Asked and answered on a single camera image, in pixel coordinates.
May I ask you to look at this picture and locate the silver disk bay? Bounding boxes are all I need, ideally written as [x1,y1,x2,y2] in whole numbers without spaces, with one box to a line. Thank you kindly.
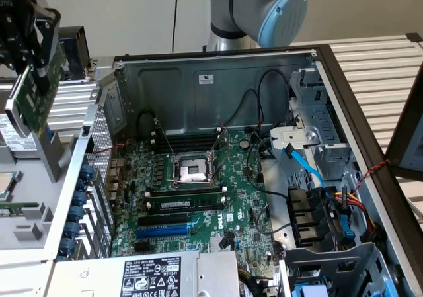
[269,67,357,187]

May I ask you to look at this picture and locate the CPU socket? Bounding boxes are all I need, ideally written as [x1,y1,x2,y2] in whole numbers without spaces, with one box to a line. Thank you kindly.
[165,151,221,192]

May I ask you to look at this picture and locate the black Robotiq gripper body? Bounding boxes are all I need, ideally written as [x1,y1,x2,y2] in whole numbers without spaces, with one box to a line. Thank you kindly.
[0,0,38,60]

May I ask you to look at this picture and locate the silver chipset heatsink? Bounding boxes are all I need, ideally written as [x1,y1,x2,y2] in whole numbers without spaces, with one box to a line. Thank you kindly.
[210,236,234,253]

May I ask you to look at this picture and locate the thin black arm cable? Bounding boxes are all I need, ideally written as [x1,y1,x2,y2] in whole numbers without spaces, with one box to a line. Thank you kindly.
[171,0,180,52]

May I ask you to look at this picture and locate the installed black RAM stick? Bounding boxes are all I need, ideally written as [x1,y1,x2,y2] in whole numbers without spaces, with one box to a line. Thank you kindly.
[147,192,228,214]

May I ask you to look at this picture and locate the thin metal locking lever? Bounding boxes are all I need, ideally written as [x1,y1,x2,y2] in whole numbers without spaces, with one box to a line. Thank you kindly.
[155,120,181,163]

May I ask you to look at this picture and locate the silver hard disk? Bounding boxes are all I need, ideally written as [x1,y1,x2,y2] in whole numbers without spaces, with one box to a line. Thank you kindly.
[0,113,38,153]

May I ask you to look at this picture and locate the yellow red power wires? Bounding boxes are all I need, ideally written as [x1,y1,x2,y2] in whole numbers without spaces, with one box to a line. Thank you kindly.
[333,191,378,235]

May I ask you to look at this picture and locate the silver CPU chip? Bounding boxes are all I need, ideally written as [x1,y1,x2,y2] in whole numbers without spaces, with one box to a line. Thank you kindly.
[0,171,18,202]

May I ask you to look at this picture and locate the tall looped black wire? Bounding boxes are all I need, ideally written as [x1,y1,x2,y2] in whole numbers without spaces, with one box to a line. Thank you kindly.
[256,69,292,128]

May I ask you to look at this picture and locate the blue SATA wire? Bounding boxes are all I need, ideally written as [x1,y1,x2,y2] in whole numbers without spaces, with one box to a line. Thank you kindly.
[282,143,356,245]

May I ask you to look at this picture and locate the loose green RAM stick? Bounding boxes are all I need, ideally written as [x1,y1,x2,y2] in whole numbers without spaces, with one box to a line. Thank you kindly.
[0,202,41,218]

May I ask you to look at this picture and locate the empty black RAM slot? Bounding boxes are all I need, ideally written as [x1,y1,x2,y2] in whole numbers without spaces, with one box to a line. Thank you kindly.
[145,185,228,197]

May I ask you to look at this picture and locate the blue expansion slot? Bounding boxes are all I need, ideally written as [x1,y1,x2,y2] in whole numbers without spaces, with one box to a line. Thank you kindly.
[135,223,193,241]

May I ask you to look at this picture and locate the open grey PC case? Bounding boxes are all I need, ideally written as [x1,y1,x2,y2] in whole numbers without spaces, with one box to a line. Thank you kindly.
[41,44,423,297]

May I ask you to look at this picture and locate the black framed panel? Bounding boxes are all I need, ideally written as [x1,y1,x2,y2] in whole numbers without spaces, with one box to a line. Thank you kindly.
[385,57,423,181]

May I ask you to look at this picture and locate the grey metal disk cage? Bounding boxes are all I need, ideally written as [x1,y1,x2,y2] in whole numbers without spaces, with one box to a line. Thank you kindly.
[279,242,399,297]

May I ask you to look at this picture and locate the black plastic box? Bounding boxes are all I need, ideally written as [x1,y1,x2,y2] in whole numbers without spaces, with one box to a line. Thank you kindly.
[58,25,93,82]

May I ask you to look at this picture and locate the grey parts rack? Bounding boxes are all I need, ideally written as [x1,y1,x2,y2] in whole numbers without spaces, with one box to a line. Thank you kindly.
[0,111,86,262]

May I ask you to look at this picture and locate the black plastic fan shroud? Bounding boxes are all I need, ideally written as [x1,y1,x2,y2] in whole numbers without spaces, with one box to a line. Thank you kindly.
[286,185,338,249]

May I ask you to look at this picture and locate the green Dell motherboard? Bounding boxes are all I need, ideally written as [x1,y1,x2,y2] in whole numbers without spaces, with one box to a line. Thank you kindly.
[108,130,282,278]

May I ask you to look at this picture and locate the blue slot retention clip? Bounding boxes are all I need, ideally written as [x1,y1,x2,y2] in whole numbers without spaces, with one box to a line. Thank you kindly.
[59,239,77,255]
[68,206,85,222]
[64,222,81,239]
[73,191,90,207]
[79,163,95,181]

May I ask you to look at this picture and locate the open metal socket cover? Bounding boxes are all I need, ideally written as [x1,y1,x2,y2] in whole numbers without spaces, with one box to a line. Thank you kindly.
[207,128,231,187]

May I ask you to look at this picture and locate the thin red wire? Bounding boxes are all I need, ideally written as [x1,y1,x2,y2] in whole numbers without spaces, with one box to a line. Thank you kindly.
[91,139,134,192]

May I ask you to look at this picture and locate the small black wire loop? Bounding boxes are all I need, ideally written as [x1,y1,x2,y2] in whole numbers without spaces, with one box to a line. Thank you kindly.
[136,109,160,134]

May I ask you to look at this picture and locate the red black twisted wire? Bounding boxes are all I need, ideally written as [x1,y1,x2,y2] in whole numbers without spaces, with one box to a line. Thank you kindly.
[351,159,391,196]

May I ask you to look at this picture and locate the short looped black wire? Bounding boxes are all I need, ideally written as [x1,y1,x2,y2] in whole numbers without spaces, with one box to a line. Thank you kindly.
[224,89,260,128]

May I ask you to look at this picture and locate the green graphics card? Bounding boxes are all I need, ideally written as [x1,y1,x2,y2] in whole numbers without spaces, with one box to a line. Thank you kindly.
[5,40,67,138]

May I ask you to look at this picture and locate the silver power supply unit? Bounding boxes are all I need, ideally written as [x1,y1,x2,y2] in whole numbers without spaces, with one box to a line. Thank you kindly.
[46,250,241,297]

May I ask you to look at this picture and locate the black table end cap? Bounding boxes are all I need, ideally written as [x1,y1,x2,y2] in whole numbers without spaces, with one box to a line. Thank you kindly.
[405,32,423,47]

